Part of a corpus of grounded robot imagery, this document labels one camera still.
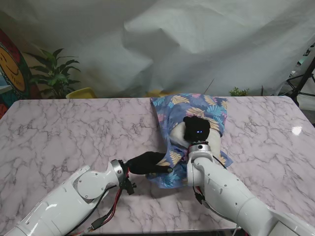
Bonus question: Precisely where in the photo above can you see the thin dry twig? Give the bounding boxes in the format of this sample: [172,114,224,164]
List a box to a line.
[203,79,214,94]

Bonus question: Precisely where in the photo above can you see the arm red black cables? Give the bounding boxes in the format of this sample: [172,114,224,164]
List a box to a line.
[191,157,241,231]
[73,167,137,232]

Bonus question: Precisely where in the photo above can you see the small green plant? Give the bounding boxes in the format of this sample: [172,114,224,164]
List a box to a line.
[228,87,250,97]

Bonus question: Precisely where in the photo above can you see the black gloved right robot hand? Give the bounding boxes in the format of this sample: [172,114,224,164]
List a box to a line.
[182,117,212,145]

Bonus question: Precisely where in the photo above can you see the white pillow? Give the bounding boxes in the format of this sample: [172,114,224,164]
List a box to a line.
[169,122,222,159]

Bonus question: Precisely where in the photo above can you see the colourful smiley face board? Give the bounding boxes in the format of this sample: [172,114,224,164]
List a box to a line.
[0,29,41,120]

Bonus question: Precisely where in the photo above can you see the right arm red black cables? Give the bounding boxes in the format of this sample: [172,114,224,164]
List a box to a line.
[191,157,241,231]

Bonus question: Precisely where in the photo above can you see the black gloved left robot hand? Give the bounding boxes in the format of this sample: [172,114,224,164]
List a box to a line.
[126,151,173,176]

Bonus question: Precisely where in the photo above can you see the black tripod stand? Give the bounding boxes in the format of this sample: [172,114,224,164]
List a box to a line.
[286,46,315,106]

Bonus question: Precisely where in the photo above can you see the large green potted plant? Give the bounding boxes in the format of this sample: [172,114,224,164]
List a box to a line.
[23,48,82,99]

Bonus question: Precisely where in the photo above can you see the blue leaf print pillowcase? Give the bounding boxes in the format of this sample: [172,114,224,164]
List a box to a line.
[145,92,234,189]

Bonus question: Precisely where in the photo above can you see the yellow brown cardboard piece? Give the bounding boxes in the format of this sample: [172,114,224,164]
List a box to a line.
[145,89,179,98]

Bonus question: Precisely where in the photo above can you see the white backdrop sheet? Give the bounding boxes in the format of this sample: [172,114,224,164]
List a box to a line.
[0,0,315,98]

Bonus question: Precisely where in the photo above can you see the left arm red black cables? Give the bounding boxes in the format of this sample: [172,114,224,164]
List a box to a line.
[73,167,137,232]

